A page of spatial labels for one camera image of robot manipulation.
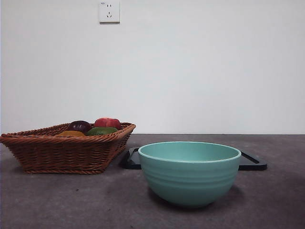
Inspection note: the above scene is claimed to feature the red apple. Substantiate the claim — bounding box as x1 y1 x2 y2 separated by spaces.
94 117 122 131

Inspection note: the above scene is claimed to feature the brown wicker basket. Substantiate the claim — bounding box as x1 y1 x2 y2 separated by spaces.
0 122 136 174

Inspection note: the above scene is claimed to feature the green avocado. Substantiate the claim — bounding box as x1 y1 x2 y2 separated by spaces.
86 126 119 136

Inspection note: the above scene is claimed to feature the brown kiwi fruit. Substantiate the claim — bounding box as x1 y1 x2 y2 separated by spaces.
57 130 86 137

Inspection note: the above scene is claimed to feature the dark purple plum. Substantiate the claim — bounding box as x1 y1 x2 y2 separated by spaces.
68 120 92 132

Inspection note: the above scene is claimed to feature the white wall socket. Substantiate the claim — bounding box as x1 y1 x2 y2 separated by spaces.
99 0 121 24

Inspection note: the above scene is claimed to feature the teal ribbed bowl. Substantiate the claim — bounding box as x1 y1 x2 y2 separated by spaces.
137 141 242 208

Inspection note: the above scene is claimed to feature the dark rectangular tray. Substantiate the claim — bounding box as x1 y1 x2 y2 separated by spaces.
125 147 268 170

